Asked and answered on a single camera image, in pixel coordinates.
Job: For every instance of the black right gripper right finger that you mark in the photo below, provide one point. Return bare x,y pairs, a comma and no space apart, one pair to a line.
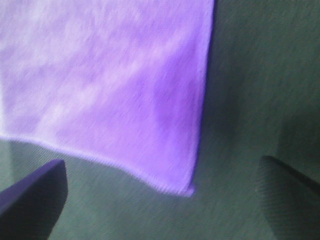
289,200

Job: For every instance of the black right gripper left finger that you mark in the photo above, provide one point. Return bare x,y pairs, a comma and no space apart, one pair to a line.
30,208

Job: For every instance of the purple microfibre towel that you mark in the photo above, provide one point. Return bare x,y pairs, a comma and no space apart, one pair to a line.
117,82

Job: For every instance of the black table cloth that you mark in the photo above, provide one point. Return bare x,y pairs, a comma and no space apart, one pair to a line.
262,98

